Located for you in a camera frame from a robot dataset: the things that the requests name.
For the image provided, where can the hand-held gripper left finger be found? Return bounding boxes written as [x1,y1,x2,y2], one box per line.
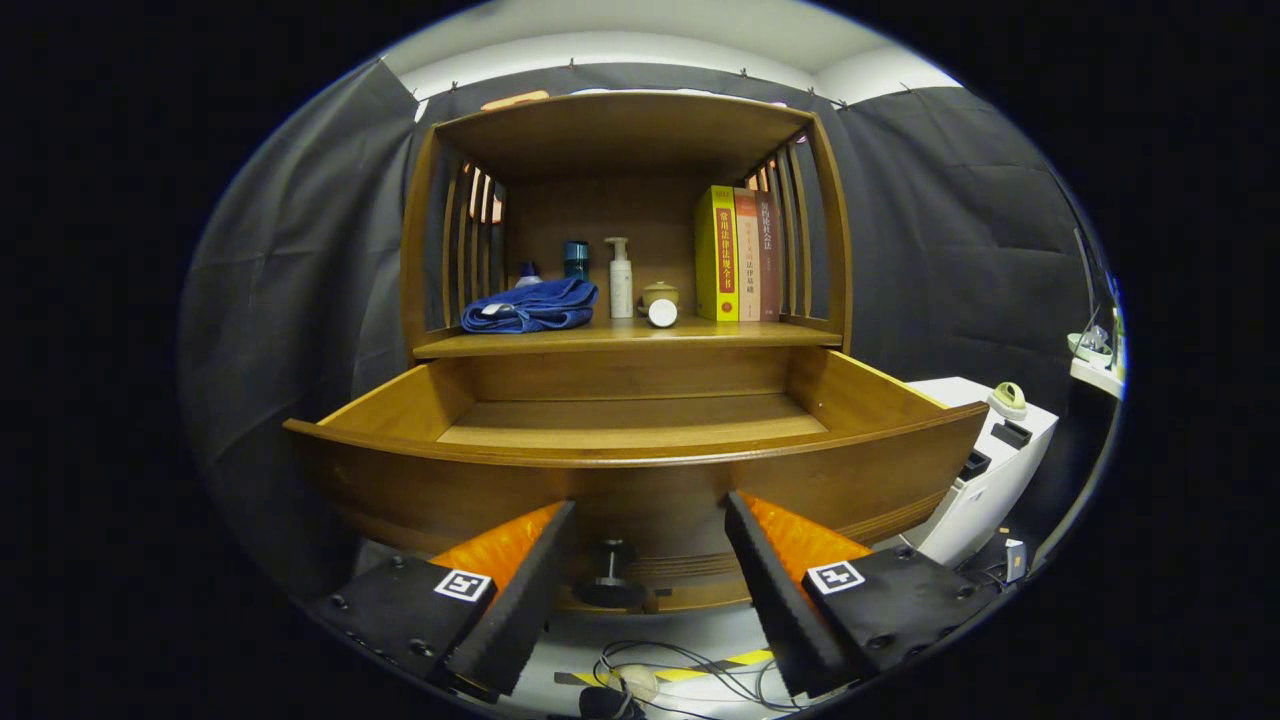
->
[303,500,579,699]

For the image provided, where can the white desk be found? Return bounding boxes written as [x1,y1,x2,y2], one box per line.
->
[1068,330,1126,399]

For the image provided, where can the black cables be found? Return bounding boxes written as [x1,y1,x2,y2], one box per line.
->
[590,640,801,716]

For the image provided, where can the orange and white book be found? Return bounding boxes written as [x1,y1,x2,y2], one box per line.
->
[733,188,763,323]

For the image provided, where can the blue towel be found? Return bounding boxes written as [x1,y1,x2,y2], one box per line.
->
[460,278,599,335]

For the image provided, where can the wooden countertop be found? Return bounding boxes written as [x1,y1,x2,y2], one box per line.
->
[412,312,846,359]

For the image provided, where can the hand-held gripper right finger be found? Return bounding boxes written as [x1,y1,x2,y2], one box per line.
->
[725,490,1006,699]

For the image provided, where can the black backdrop cloth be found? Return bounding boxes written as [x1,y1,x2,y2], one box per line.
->
[180,58,1101,601]

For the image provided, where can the white pump bottle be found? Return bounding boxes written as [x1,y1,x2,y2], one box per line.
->
[604,237,635,319]

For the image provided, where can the wooden drawer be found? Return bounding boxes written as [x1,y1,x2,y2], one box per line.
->
[283,345,991,613]

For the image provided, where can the yellow book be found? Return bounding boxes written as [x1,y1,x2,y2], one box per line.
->
[695,185,741,323]

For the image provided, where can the wooden cabinet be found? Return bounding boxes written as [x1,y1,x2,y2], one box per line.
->
[400,90,854,361]

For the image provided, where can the brown book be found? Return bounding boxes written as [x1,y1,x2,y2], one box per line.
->
[755,190,783,323]

